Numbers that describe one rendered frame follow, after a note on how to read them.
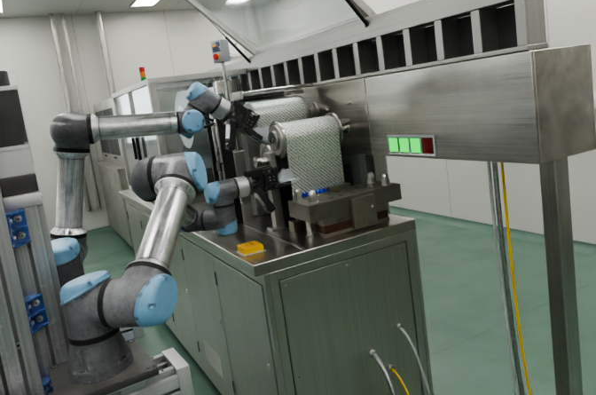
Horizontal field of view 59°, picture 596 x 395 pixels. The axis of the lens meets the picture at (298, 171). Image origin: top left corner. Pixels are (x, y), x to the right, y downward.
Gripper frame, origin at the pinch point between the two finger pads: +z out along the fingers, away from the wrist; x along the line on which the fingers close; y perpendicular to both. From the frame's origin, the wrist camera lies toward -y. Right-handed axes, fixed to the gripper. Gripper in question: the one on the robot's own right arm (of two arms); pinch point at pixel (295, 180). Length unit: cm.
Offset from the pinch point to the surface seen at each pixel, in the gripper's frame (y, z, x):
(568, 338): -52, 47, -77
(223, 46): 59, 2, 58
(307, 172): 2.2, 5.3, -0.3
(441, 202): -91, 263, 215
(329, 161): 4.5, 15.7, -0.3
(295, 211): -9.4, -6.5, -9.5
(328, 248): -20.5, -4.1, -25.9
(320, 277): -29.7, -8.5, -25.6
